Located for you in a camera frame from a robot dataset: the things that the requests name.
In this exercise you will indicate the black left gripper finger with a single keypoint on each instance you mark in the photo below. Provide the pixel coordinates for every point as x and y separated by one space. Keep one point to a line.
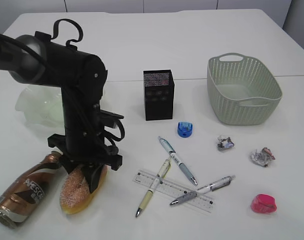
92 175

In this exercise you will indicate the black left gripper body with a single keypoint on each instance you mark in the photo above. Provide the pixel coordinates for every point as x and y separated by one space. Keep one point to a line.
80 146

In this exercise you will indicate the sugared bread loaf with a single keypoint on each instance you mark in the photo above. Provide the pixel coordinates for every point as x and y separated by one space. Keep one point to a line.
75 195

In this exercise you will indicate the small paper ball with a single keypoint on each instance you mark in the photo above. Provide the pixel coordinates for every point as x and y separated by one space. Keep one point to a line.
224 143

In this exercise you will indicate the large paper ball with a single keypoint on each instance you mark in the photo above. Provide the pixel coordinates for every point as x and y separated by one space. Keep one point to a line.
262 158

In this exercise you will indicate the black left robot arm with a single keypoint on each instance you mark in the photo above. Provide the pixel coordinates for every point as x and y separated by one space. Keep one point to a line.
37 60

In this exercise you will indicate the green wavy glass plate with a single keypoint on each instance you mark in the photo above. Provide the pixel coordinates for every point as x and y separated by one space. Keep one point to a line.
41 105

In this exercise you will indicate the cream grip pen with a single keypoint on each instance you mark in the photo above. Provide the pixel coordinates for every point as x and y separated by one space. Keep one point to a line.
159 176

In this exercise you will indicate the blue grip pen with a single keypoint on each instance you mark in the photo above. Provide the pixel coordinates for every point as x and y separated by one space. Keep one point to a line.
172 153

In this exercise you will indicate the black mesh pen holder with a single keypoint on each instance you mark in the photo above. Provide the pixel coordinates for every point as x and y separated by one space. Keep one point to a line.
158 94

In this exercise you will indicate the blue pencil sharpener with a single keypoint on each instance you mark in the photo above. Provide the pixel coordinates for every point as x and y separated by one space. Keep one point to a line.
184 129

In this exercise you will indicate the grey grip pen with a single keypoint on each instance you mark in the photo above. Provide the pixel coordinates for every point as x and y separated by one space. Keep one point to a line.
203 190

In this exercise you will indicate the green woven plastic basket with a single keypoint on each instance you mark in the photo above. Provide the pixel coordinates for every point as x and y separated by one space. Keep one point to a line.
241 92

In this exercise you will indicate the pink pencil sharpener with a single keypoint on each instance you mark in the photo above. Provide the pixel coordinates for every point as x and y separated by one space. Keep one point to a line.
263 204

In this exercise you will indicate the clear plastic ruler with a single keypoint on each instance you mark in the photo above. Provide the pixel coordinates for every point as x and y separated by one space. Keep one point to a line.
174 190

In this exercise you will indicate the brown Nescafe coffee bottle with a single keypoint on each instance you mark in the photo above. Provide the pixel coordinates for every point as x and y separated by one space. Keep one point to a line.
25 194

